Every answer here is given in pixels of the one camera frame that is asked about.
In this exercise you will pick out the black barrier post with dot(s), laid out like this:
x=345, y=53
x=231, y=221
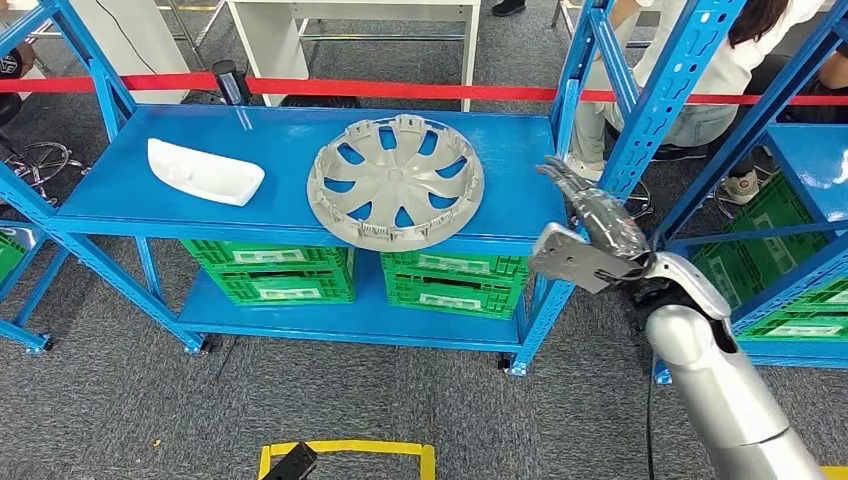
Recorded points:
x=230, y=83

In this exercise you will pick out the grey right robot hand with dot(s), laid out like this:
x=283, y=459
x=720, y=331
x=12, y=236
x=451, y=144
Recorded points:
x=606, y=218

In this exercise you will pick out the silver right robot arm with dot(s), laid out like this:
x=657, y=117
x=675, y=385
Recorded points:
x=715, y=384

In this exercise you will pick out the blue metal shelf rack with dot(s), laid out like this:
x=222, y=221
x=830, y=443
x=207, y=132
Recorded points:
x=278, y=152
x=808, y=159
x=20, y=333

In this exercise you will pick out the grey metal frame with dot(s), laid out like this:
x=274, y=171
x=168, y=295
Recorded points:
x=182, y=23

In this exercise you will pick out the white table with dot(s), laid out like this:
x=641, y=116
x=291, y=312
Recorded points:
x=265, y=53

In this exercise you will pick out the black round ribbed disc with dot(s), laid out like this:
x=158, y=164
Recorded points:
x=318, y=102

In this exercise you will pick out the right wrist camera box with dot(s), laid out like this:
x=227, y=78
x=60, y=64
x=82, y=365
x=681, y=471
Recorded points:
x=570, y=258

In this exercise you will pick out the person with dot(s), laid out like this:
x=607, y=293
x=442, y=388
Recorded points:
x=742, y=73
x=795, y=93
x=10, y=79
x=509, y=6

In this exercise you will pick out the grey plastic wheel hubcap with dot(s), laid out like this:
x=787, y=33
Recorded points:
x=395, y=177

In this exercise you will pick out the black robot body part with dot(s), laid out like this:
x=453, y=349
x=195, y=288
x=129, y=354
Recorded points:
x=291, y=464

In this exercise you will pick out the white plastic mirror cover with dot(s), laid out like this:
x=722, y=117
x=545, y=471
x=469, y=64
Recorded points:
x=205, y=175

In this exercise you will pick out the white desk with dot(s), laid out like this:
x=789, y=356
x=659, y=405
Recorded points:
x=132, y=60

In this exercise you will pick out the red barrier tape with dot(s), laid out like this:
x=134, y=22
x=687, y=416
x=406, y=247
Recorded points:
x=397, y=89

